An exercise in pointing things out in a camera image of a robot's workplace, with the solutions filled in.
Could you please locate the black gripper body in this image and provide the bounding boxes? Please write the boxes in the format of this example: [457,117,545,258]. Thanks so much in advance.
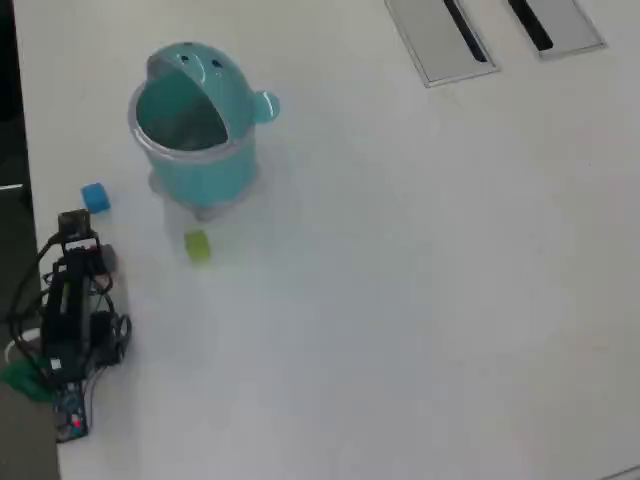
[60,234,103,266]

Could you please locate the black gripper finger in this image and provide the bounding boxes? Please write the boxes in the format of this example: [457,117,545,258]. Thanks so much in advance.
[88,244,107,277]

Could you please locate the blue lego block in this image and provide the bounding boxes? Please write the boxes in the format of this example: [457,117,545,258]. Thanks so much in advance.
[80,182,113,217]

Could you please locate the green lego block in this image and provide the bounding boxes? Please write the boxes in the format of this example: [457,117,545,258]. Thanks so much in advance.
[183,229,211,261]

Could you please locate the teal whale-shaped bin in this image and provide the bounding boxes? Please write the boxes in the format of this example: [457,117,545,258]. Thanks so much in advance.
[127,42,282,222]

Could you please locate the green table clamp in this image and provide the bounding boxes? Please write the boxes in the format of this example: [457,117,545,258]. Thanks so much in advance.
[0,357,56,404]

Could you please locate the blue controller circuit board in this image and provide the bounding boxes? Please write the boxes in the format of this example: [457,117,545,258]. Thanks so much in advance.
[52,379,90,444]

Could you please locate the small wrist camera box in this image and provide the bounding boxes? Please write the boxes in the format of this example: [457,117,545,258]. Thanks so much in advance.
[57,209,95,237]

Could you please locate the black camera cable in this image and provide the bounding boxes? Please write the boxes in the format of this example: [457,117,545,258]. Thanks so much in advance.
[7,232,66,351]

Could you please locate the thin black servo wires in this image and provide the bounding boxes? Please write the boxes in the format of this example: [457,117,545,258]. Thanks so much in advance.
[87,279,134,364]

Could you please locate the white cable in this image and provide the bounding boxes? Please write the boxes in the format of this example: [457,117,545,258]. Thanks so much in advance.
[3,327,44,366]

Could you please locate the grey table cable hatch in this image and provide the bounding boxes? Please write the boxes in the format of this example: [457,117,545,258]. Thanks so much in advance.
[507,0,609,61]
[384,0,501,89]

